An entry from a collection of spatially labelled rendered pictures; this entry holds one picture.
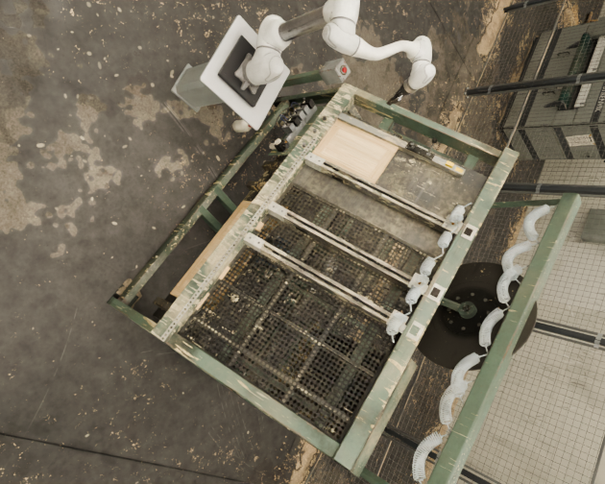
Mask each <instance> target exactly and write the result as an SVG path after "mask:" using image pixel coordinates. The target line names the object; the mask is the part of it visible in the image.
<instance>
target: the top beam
mask: <svg viewBox="0 0 605 484"><path fill-rule="evenodd" d="M519 155H520V153H518V152H516V151H514V150H511V149H509V148H507V147H506V148H505V149H504V150H503V152H502V154H501V156H500V157H499V159H498V161H497V163H496V165H495V167H494V169H493V171H492V173H491V174H490V176H489V178H488V179H487V181H486V182H485V184H484V186H483V188H482V190H481V191H480V193H479V195H478V196H480V197H482V198H481V200H480V202H479V204H478V205H477V207H476V209H475V211H474V213H473V214H472V217H471V219H470V221H469V223H468V224H470V225H472V226H474V227H476V228H477V231H476V233H475V235H474V237H473V239H472V241H473V240H474V238H475V237H476V235H477V233H478V231H479V229H480V227H481V226H482V224H483V222H484V220H485V218H486V216H487V214H488V212H489V211H490V209H491V207H492V205H493V203H494V201H495V199H496V197H497V195H498V193H499V191H500V189H501V187H502V186H503V185H504V183H505V181H506V179H507V177H508V175H509V173H510V171H511V170H512V168H513V166H514V164H515V162H516V160H517V158H518V156H519ZM472 241H469V240H467V239H465V238H463V237H461V236H460V238H459V240H458V242H457V243H456V245H455V247H454V249H453V251H452V253H451V254H450V256H449V258H448V261H447V262H446V264H445V266H444V268H443V270H442V272H441V273H440V275H439V276H438V278H437V280H436V281H435V283H437V284H439V285H440V286H442V287H444V288H446V290H445V292H444V294H443V295H442V297H441V299H440V300H439V302H438V303H436V302H434V301H433V300H431V299H429V298H426V300H425V301H424V303H423V306H422V308H421V310H420V311H419V313H418V315H417V317H416V319H415V321H416V322H418V323H420V324H421V325H423V326H425V328H424V330H423V333H422V334H421V336H420V338H419V340H418V342H416V341H414V340H412V339H411V338H409V337H407V336H405V338H404V340H403V341H402V343H401V345H400V347H399V349H398V351H396V350H392V352H391V354H390V356H389V357H388V359H387V361H386V363H385V365H384V367H383V368H382V370H381V372H380V374H379V376H378V378H377V379H376V381H375V384H374V386H373V387H372V389H371V391H370V393H369V395H368V396H367V397H366V399H365V401H364V403H363V404H362V406H361V408H360V410H359V412H358V413H357V415H356V417H355V419H354V421H353V422H352V424H351V427H350V429H349V430H348V432H347V434H346V436H345V438H344V439H343V441H342V443H341V445H340V447H339V448H338V450H337V451H336V453H335V455H334V457H333V460H334V461H335V462H336V463H338V464H339V465H341V466H342V467H344V468H345V469H347V470H348V471H350V470H351V468H352V466H353V464H354V462H355V460H356V459H357V457H358V455H359V453H360V451H361V449H362V448H363V446H364V445H365V443H366V441H367V439H368V437H369V435H370V433H371V432H372V430H373V428H374V426H375V423H376V421H377V419H378V418H379V416H380V414H381V412H382V410H383V408H384V406H385V404H386V403H387V401H388V399H389V398H390V396H391V394H392V392H393V391H394V389H395V387H396V385H397V383H398V381H399V378H400V377H401V375H402V373H403V371H404V369H405V367H406V365H407V363H408V362H409V360H410V358H411V356H412V354H413V352H414V350H415V349H416V347H417V346H418V344H419V342H420V340H421V338H422V336H423V335H424V332H425V330H426V328H427V326H428V324H429V322H430V321H431V319H432V317H433V315H434V313H435V311H436V309H437V308H438V306H439V304H440V302H441V300H442V298H443V296H444V295H445V294H446V292H447V290H448V287H449V285H450V283H451V281H452V280H453V278H454V276H455V274H456V272H457V270H458V268H459V267H460V265H461V263H462V261H463V259H464V257H465V255H466V253H467V252H468V250H469V248H470V246H471V244H472ZM419 331H420V328H418V327H416V326H414V325H413V326H412V327H411V329H410V331H409V333H411V334H413V335H414V336H417V334H418V332H419Z"/></svg>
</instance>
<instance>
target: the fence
mask: <svg viewBox="0 0 605 484"><path fill-rule="evenodd" d="M337 119H338V120H341V121H343V122H345V123H347V124H349V125H351V126H353V127H356V128H357V129H359V130H361V131H363V132H365V133H369V134H371V135H373V136H375V137H377V138H379V139H382V140H384V141H386V142H388V143H390V144H392V145H395V146H397V147H399V150H402V151H404V152H405V153H407V154H409V155H411V156H413V157H417V158H419V159H421V160H423V161H425V162H428V163H430V164H432V165H434V166H436V167H438V168H440V169H443V170H445V171H447V172H449V173H451V174H452V175H454V176H457V177H459V178H462V176H463V174H464V173H465V170H466V169H464V168H462V167H459V166H457V165H455V164H454V165H453V167H452V169H451V168H449V167H447V166H446V163H447V161H446V160H444V159H442V158H440V157H436V156H435V157H434V158H433V159H432V160H430V159H428V158H426V157H423V156H420V155H418V154H416V153H414V152H412V151H410V150H407V149H405V146H406V145H407V142H405V141H403V140H400V139H398V138H396V137H394V136H392V135H389V134H387V133H385V132H383V131H381V130H378V129H376V128H374V127H372V126H370V125H367V124H365V123H363V122H361V121H359V120H357V119H354V118H352V117H350V116H348V115H346V114H344V113H342V112H341V113H340V114H339V116H338V118H337ZM456 167H458V168H461V169H463V170H464V171H463V172H462V173H460V172H458V171H456V170H455V168H456Z"/></svg>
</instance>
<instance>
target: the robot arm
mask: <svg viewBox="0 0 605 484"><path fill-rule="evenodd" d="M359 5H360V0H327V1H326V3H325V5H324V6H322V7H321V8H318V9H316V10H314V11H311V12H308V13H305V14H303V15H301V16H298V17H296V18H294V19H291V20H289V21H284V20H283V19H282V18H281V17H280V16H277V15H274V14H272V15H268V16H267V17H265V18H264V20H263V21H262V23H261V25H260V28H259V31H258V36H257V42H256V50H255V52H254V56H253V57H252V55H251V54H250V53H249V54H247V55H246V58H245V59H244V61H243V62H242V64H241V65H240V67H239V68H238V70H237V71H235V72H234V75H235V77H237V78H239V79H240V81H241V82H242V85H241V89H242V90H245V89H246V88H248V89H249V90H250V92H251V93H252V94H256V91H257V89H258V87H259V86H260V85H266V84H268V83H271V82H273V81H275V80H276V79H278V78H279V77H280V76H281V74H282V72H283V69H284V64H283V60H282V58H281V56H280V55H281V51H283V50H284V49H285V48H286V47H287V46H288V45H289V44H290V43H291V41H292V39H294V38H297V37H300V36H304V35H307V34H310V33H312V32H315V31H318V30H320V29H323V28H324V29H323V39H324V41H325V42H326V43H327V44H328V45H329V46H330V47H331V48H333V49H334V50H336V51H338V52H340V53H342V54H346V55H349V56H352V57H357V58H361V59H365V60H369V61H379V60H383V59H385V58H387V57H390V56H392V55H394V54H396V53H398V52H400V51H403V52H405V53H406V56H407V58H408V59H410V60H411V62H412V70H411V73H410V76H409V77H408V78H407V79H406V80H405V81H404V83H403V84H402V85H401V87H400V89H399V90H398V91H397V92H396V93H395V95H394V97H392V98H391V99H390V100H389V101H387V103H386V104H387V105H389V106H391V105H392V104H395V103H397V102H400V101H401V98H402V97H403V96H405V95H410V94H411V93H414V92H415V91H417V90H418V89H420V88H422V87H424V86H425V85H427V84H428V83H429V82H430V81H431V80H432V79H433V78H434V76H435V73H436V69H435V67H434V65H433V64H431V58H432V47H431V42H430V40H429V38H428V37H426V36H418V37H417V38H416V39H415V40H414V41H413V42H411V41H407V40H401V41H397V42H394V43H391V44H388V45H386V46H383V47H379V48H374V47H373V46H371V45H369V44H368V43H367V42H366V41H364V40H363V39H362V38H361V37H359V36H357V35H356V34H355V25H356V22H357V18H358V14H359Z"/></svg>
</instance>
